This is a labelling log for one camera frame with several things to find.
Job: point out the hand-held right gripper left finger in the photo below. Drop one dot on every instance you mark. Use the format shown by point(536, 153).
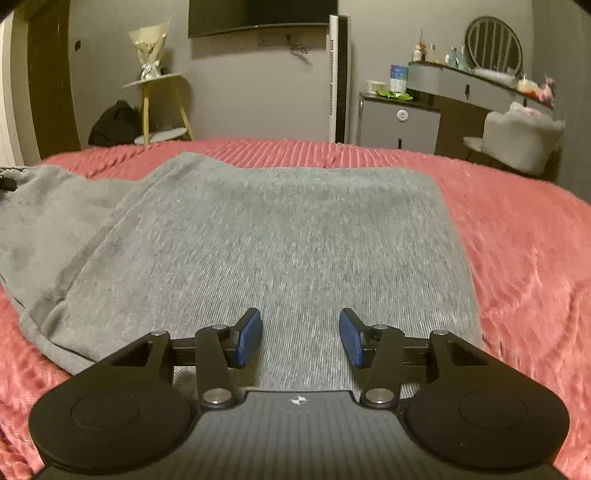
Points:
point(249, 334)

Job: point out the grey sweat pants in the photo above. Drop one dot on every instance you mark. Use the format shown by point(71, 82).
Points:
point(277, 230)

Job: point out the round vanity mirror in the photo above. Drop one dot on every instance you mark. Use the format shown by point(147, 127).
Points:
point(494, 44)

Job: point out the blue and white container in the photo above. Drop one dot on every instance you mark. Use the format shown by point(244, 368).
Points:
point(399, 78)

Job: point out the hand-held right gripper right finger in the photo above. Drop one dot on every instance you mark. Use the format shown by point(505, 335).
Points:
point(351, 334)

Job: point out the white bowl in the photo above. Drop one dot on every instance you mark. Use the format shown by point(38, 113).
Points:
point(376, 86)

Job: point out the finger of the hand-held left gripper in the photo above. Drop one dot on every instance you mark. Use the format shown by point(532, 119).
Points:
point(6, 183)

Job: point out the yellow-legged round side table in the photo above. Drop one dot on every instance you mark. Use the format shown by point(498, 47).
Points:
point(147, 106)

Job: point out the green leafy item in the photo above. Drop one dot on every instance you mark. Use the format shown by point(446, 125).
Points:
point(395, 95)

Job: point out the pink cloth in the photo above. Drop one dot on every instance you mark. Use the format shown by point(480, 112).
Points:
point(524, 109)

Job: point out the dark brown door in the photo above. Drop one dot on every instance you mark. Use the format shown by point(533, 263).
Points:
point(51, 78)

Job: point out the white tower fan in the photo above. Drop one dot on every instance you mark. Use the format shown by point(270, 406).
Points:
point(338, 78)

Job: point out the black bag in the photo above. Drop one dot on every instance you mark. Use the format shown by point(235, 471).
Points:
point(115, 124)

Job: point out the small grey cabinet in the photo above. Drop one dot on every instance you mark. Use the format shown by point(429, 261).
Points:
point(399, 129)

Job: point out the wall-mounted black television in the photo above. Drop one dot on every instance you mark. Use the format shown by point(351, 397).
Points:
point(263, 16)

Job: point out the pink plush toys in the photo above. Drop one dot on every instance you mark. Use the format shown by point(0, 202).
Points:
point(538, 87)

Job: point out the pink ribbed blanket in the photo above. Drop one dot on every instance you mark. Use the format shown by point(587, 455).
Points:
point(531, 277)

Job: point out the cream wrapped flower bouquet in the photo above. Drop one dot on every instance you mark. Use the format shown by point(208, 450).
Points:
point(148, 44)

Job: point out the pale cosmetic bottle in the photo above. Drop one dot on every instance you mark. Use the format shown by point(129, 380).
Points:
point(432, 53)

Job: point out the white fuzzy chair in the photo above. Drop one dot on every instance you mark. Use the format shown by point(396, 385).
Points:
point(521, 138)

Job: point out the teal cosmetic bottle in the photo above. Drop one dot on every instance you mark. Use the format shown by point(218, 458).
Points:
point(462, 57)

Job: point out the grey vanity desk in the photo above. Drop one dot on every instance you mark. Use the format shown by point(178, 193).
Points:
point(466, 85)

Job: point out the light blue cosmetic bottle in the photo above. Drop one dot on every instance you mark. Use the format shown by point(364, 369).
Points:
point(452, 55)

